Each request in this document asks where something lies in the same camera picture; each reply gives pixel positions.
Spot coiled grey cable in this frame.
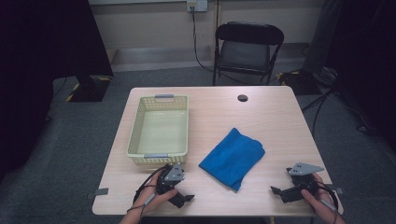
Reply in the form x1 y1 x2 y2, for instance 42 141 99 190
313 66 339 89

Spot person's left hand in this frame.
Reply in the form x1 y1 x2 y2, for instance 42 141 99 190
135 173 178 217

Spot white wall socket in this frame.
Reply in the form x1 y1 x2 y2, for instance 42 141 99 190
186 0 209 13

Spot blue cloth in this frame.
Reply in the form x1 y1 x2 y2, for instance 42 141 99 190
198 127 266 192

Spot black folding chair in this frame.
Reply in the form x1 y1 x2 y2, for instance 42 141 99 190
212 21 285 87

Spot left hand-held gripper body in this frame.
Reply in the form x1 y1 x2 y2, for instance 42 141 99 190
156 161 187 196

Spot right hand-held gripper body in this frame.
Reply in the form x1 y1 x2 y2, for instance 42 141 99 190
286 161 325 196

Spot black stand base striped tape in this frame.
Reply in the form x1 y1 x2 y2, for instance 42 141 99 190
64 74 114 104
276 70 322 96

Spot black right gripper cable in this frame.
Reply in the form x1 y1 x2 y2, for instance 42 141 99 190
317 181 341 224

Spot black power cable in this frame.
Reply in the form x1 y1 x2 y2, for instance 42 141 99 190
190 6 219 75

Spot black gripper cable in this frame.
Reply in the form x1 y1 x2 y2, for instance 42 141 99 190
126 165 171 224
317 181 341 224

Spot person's right hand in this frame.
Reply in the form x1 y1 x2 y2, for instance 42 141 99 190
300 172 340 219

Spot black tripod legs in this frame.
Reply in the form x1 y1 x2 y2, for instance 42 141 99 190
301 87 337 138

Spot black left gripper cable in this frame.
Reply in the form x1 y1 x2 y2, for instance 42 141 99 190
126 165 171 224

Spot pale yellow plastic basket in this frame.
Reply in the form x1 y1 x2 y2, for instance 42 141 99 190
126 93 190 166

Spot grey curtain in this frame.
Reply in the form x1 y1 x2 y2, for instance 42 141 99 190
302 0 344 76

